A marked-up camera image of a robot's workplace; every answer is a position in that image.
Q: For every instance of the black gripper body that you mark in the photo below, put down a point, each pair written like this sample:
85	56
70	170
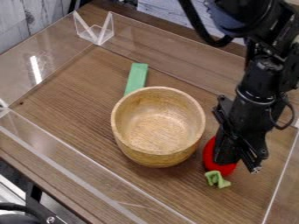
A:
251	114

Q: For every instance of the black metal table bracket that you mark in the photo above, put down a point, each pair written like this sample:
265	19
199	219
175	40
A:
49	210

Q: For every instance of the green rectangular block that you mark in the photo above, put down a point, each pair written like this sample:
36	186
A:
136	77

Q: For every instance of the clear acrylic tray walls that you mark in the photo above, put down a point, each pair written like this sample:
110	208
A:
61	84

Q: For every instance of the wooden bowl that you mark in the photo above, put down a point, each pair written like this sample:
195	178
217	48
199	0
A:
157	123

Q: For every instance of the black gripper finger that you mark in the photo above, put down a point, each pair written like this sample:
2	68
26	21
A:
252	158
228	144

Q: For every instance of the red plush fruit green stem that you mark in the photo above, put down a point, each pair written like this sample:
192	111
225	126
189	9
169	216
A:
215	171

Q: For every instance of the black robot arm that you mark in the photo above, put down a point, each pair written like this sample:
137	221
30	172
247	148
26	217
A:
267	23

